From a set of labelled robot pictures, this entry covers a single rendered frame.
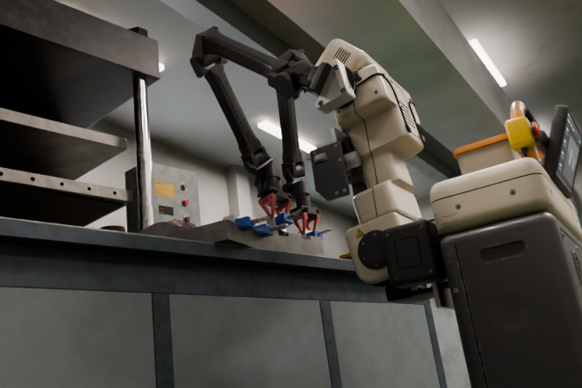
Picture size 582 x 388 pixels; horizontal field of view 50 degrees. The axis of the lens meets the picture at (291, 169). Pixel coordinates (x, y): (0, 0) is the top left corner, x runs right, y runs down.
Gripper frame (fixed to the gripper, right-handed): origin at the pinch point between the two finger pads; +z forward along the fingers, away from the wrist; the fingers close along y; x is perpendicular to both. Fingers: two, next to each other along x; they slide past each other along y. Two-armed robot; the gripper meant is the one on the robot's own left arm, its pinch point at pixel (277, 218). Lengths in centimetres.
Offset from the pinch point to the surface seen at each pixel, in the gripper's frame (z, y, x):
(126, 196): -43, 10, -72
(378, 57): -201, -169, -37
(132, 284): 35, 54, 0
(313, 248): 7.2, -14.2, 0.9
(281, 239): 8.3, 1.0, 1.1
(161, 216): -44, -12, -79
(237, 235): 18.5, 27.8, 9.8
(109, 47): -100, 32, -53
